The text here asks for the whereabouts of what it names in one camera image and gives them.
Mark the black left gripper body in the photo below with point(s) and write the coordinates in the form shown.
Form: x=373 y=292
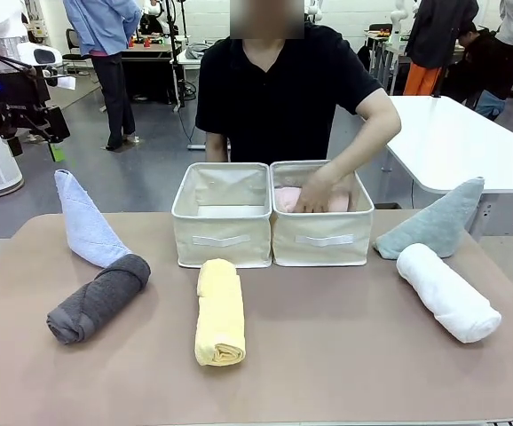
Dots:
x=12 y=89

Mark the lavender cone-folded towel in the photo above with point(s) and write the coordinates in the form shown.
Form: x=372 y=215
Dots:
x=88 y=226

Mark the dark grey towel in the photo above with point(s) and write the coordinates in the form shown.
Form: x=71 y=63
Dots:
x=97 y=297

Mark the pink towel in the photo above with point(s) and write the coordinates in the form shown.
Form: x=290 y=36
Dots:
x=285 y=199

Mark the yellow towel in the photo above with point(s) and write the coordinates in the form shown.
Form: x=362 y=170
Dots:
x=218 y=310

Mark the teal-grey cone-folded towel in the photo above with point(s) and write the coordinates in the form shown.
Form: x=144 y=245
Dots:
x=443 y=217

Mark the white towel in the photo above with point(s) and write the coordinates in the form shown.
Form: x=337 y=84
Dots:
x=443 y=293

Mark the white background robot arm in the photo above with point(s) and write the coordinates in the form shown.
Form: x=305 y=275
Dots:
x=399 y=18
x=154 y=13

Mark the person's left forearm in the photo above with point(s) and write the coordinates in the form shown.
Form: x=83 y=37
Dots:
x=363 y=155

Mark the person's left hand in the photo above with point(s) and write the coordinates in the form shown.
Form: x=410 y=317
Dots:
x=323 y=195

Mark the black office chair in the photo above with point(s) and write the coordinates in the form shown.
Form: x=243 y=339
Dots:
x=73 y=42

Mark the bystander in blue shirt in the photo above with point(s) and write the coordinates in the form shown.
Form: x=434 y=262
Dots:
x=105 y=26

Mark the dark background workbench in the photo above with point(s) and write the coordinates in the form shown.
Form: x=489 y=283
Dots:
x=150 y=54

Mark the black stand pole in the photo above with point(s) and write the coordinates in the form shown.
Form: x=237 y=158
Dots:
x=177 y=53

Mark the white background desk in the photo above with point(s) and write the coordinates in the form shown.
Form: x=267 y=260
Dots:
x=190 y=64

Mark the grey cloth heap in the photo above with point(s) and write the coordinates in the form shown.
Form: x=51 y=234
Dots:
x=196 y=52

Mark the beige fabric storage box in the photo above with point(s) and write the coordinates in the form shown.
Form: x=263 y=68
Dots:
x=323 y=244
x=221 y=244

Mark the person in black shirt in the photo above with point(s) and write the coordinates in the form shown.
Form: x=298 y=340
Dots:
x=283 y=97

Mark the cluttered background table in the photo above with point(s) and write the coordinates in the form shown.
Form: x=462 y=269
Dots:
x=385 y=44

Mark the bystander with orange trousers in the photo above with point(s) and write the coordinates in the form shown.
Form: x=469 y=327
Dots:
x=438 y=26

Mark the large white table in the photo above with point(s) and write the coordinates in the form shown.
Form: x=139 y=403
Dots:
x=452 y=142

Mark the seated bystander in black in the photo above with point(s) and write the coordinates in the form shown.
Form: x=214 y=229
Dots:
x=491 y=57

